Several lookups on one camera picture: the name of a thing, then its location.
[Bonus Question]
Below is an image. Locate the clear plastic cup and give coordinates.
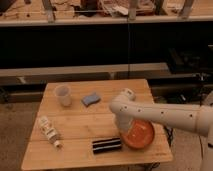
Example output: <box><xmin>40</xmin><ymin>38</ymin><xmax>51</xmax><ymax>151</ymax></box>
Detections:
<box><xmin>54</xmin><ymin>85</ymin><xmax>71</xmax><ymax>107</ymax></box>

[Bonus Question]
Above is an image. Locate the black white striped block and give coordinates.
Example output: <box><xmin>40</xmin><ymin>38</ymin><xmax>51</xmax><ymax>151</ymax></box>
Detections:
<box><xmin>92</xmin><ymin>138</ymin><xmax>122</xmax><ymax>154</ymax></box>

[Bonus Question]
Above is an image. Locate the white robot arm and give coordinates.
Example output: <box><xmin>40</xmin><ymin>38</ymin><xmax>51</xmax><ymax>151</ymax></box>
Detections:
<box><xmin>109</xmin><ymin>88</ymin><xmax>213</xmax><ymax>171</ymax></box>

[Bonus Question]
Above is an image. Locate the wooden folding table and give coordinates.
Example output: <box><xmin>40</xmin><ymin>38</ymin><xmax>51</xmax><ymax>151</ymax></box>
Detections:
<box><xmin>22</xmin><ymin>79</ymin><xmax>173</xmax><ymax>171</ymax></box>

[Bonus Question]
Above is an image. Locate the blue sponge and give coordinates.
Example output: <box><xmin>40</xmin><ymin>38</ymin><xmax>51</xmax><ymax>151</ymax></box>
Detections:
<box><xmin>82</xmin><ymin>93</ymin><xmax>101</xmax><ymax>107</ymax></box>

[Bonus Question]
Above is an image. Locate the long wooden shelf bench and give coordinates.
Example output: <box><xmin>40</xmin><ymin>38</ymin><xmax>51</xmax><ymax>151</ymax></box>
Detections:
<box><xmin>0</xmin><ymin>62</ymin><xmax>194</xmax><ymax>86</ymax></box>

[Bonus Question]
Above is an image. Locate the orange ceramic bowl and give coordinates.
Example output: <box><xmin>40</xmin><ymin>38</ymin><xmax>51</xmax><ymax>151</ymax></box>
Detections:
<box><xmin>120</xmin><ymin>119</ymin><xmax>155</xmax><ymax>149</ymax></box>

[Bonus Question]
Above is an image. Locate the white tube bottle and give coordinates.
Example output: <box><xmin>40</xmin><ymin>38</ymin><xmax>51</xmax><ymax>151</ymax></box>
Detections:
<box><xmin>38</xmin><ymin>116</ymin><xmax>62</xmax><ymax>148</ymax></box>

